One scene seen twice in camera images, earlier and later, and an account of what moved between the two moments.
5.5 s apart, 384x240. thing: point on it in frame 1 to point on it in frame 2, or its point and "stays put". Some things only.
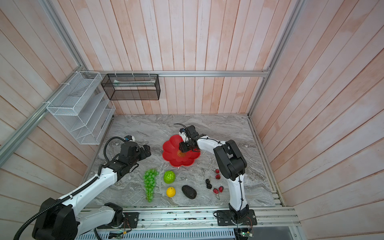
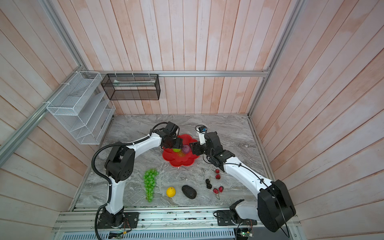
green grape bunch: x=149 y=179 stays put
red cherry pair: x=217 y=176 stays put
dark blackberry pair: x=209 y=185 stays put
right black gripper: x=183 y=148 to x=196 y=148
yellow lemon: x=171 y=192 stays put
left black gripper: x=143 y=155 to x=178 y=144
